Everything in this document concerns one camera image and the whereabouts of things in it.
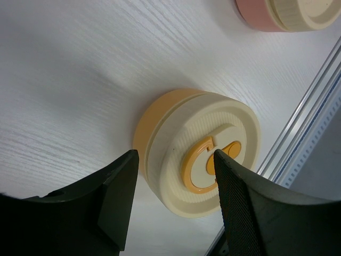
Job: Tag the perforated cable duct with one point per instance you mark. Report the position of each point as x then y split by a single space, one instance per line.
308 143

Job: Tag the pink lunch container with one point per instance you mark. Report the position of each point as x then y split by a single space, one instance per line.
260 15

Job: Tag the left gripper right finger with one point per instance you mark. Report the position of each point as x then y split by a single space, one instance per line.
263 218

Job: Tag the cream lid orange handle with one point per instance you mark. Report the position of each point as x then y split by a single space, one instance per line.
179 166

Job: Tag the orange lunch container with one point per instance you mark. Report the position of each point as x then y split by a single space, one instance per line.
154 117

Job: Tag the cream lid pink handle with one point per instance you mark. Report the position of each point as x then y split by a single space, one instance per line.
306 15

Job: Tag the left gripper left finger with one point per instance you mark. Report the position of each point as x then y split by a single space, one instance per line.
88 217

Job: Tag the aluminium front rail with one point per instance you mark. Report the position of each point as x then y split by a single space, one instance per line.
320 176

